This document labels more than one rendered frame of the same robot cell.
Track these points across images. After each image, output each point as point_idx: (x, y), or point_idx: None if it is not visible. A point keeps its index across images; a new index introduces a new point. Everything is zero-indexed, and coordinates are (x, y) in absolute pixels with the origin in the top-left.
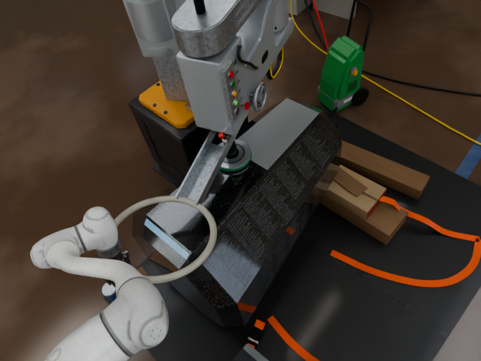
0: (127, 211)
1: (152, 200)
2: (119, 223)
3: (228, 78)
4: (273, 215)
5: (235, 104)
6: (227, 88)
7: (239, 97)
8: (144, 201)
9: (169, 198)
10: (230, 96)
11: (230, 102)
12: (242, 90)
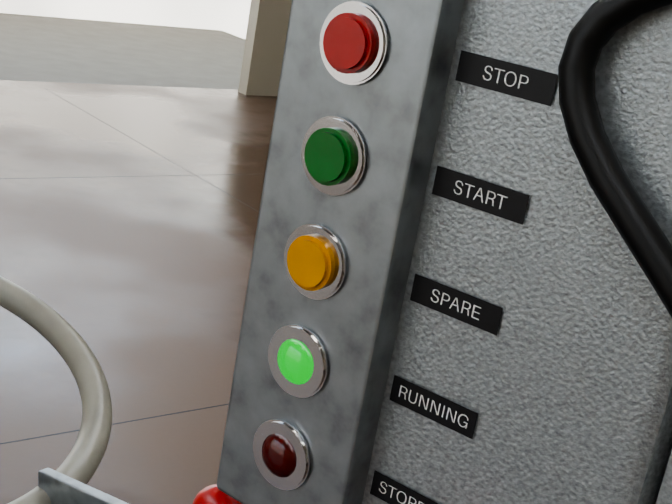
0: (70, 343)
1: (89, 419)
2: (30, 318)
3: (319, 44)
4: None
5: (279, 366)
6: (275, 115)
7: (422, 470)
8: (95, 396)
9: (63, 467)
10: (266, 211)
11: (251, 261)
12: (493, 478)
